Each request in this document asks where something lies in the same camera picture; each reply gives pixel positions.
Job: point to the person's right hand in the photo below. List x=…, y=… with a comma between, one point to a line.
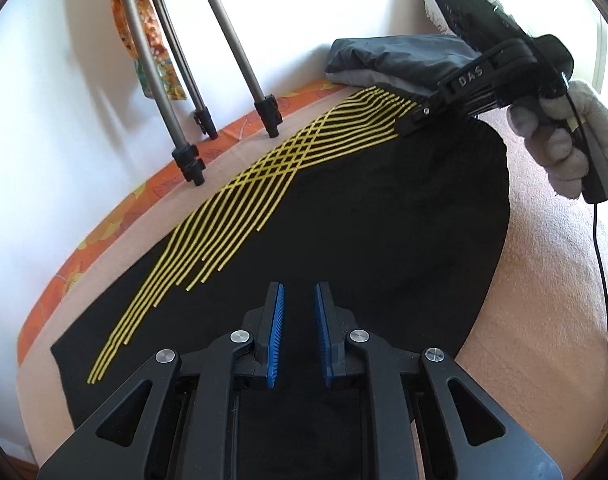
x=558, y=155

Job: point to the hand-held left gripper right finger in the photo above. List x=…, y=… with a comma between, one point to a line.
x=323, y=330

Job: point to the grey metal tripod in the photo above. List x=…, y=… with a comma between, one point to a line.
x=234, y=45

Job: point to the black pants with yellow print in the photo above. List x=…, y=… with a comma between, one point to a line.
x=383, y=220

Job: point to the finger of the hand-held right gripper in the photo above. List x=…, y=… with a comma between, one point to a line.
x=433, y=110

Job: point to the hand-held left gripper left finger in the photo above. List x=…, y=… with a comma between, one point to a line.
x=276, y=330

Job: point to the colourful patterned scarf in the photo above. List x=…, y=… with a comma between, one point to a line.
x=154, y=35

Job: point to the folded dark grey garment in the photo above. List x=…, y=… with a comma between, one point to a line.
x=383, y=55

